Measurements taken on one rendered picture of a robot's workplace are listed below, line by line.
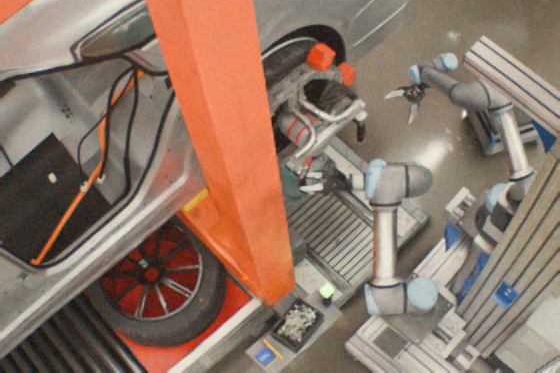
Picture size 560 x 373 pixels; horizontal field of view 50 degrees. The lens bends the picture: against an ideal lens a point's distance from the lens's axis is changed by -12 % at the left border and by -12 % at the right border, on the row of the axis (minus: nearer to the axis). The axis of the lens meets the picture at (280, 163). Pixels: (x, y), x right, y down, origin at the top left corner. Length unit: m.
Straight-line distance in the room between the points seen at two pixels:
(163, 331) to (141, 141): 0.84
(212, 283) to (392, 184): 1.07
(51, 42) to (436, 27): 2.92
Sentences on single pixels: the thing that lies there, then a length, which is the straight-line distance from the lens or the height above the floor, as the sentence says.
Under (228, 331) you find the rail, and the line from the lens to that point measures 3.02.
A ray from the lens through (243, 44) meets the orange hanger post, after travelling 1.43.
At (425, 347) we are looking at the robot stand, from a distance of 2.63.
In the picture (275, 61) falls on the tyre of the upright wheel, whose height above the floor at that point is 1.18.
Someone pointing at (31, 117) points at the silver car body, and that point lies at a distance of 3.16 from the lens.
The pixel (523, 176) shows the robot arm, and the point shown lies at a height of 1.07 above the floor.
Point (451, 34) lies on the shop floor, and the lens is 4.35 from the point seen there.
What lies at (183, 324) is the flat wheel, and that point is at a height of 0.50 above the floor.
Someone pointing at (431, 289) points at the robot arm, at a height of 1.04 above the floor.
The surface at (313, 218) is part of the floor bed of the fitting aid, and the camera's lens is 3.54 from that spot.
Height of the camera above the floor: 3.28
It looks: 61 degrees down
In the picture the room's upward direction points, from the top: 8 degrees counter-clockwise
